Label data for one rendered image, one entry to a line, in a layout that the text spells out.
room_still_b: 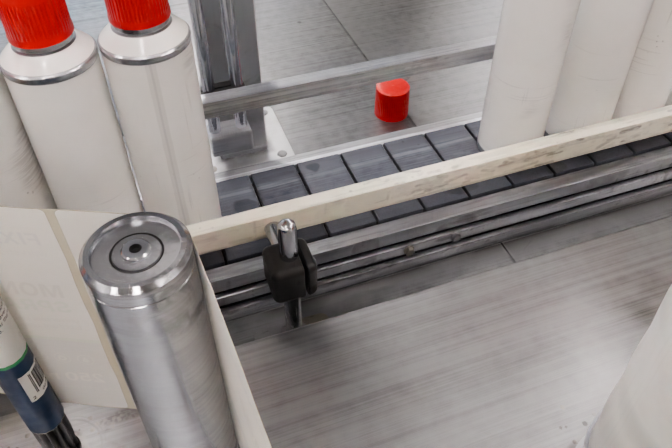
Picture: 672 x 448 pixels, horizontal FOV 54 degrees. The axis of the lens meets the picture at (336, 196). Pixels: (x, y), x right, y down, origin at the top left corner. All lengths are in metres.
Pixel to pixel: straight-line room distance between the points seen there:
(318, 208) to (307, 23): 0.41
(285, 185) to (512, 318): 0.20
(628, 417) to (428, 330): 0.16
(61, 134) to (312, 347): 0.19
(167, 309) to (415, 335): 0.23
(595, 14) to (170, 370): 0.39
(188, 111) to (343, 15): 0.46
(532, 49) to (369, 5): 0.41
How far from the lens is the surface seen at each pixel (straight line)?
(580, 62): 0.54
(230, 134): 0.54
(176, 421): 0.29
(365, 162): 0.54
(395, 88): 0.66
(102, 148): 0.41
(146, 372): 0.26
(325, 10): 0.86
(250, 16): 0.55
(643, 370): 0.30
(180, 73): 0.39
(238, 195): 0.52
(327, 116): 0.67
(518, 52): 0.50
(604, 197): 0.60
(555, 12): 0.48
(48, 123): 0.40
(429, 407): 0.41
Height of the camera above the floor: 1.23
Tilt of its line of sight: 44 degrees down
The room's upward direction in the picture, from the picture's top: straight up
